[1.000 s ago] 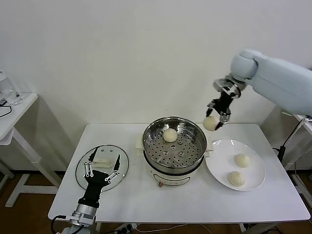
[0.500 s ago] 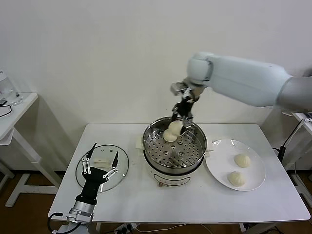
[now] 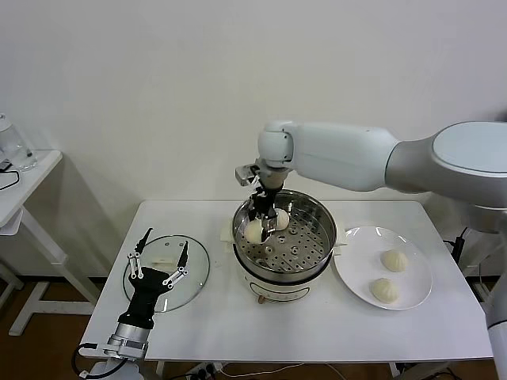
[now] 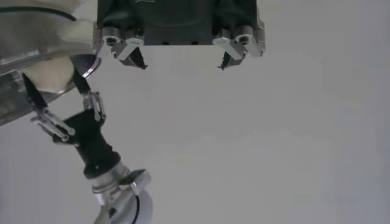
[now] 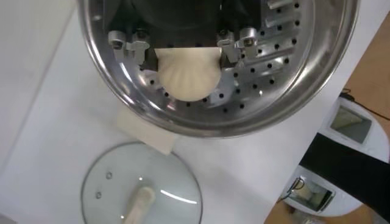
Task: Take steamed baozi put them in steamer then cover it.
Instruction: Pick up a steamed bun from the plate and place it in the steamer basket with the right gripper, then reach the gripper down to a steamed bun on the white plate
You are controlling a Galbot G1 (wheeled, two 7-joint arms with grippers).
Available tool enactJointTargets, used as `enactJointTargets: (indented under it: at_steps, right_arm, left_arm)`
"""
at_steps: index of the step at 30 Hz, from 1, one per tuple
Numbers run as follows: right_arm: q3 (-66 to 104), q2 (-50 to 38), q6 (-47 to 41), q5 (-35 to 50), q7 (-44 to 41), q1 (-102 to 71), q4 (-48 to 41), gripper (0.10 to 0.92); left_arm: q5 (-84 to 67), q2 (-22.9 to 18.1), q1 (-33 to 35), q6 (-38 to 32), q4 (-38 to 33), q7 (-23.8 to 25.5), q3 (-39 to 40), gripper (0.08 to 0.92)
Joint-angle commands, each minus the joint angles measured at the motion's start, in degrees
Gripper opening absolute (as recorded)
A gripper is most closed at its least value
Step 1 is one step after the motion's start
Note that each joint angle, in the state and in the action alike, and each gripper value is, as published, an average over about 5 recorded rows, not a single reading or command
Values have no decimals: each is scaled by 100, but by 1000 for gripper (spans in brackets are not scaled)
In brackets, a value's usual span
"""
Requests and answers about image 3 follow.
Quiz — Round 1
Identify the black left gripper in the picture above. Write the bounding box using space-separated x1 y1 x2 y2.
117 226 190 329

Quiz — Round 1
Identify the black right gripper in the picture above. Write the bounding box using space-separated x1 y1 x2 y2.
246 186 280 243

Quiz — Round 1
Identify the white steamed baozi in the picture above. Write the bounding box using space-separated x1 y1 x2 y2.
273 208 292 231
370 277 400 305
244 220 265 244
380 249 409 273

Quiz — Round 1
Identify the round glass lid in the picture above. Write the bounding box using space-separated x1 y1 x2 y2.
122 235 212 314

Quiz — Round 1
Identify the stainless steel steamer basket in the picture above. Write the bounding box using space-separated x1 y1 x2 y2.
219 189 349 280

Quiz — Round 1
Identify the white round plate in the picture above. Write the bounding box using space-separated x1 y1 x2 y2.
333 225 433 312

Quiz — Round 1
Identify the white power strip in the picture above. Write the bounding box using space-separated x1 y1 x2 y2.
185 360 223 379

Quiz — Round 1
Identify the white side table with jar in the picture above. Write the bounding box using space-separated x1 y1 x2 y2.
0 149 105 338

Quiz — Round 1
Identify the clear glass water jar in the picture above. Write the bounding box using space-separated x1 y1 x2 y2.
0 113 39 172

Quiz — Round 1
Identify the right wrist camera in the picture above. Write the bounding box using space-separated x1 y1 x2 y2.
234 163 261 188

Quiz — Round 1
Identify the thin black cable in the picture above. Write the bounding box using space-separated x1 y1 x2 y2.
0 160 22 193

